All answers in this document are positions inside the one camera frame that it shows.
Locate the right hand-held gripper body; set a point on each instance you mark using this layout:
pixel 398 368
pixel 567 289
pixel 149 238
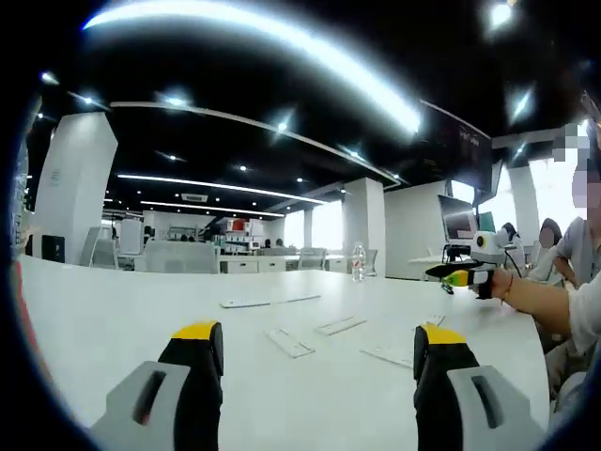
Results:
pixel 488 246

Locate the long curved ceiling light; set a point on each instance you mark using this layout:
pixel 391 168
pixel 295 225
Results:
pixel 263 35

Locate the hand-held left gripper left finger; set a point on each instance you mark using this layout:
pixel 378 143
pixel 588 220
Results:
pixel 192 376

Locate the black device under monitor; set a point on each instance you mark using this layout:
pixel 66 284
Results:
pixel 456 253

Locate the white side table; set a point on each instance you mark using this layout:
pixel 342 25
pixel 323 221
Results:
pixel 429 260

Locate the white socket holder cover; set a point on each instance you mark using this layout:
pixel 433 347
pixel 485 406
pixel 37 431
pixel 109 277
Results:
pixel 296 298

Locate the person's white shirt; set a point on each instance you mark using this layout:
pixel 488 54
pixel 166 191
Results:
pixel 587 315

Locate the person's grey trousers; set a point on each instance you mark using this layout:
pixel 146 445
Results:
pixel 570 380

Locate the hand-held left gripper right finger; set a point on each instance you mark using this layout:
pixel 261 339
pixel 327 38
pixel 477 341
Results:
pixel 441 376

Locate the dark hanging screen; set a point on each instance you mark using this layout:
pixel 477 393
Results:
pixel 457 145

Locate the ceiling air vent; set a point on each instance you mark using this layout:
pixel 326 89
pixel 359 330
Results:
pixel 193 197

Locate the computer monitor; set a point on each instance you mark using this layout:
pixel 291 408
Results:
pixel 457 221

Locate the white whiteboard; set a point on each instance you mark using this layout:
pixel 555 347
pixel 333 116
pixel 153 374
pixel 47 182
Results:
pixel 130 237

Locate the black box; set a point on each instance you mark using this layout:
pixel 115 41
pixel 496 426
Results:
pixel 53 248

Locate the white mesh office chair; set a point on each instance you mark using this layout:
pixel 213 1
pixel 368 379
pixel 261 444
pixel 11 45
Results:
pixel 371 263
pixel 180 257
pixel 312 258
pixel 98 246

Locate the clear water bottle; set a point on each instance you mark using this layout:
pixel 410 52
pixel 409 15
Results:
pixel 358 263

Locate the white socket holder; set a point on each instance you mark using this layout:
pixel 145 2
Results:
pixel 288 343
pixel 389 356
pixel 244 302
pixel 340 325

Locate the person's right hand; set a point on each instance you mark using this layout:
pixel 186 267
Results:
pixel 501 286

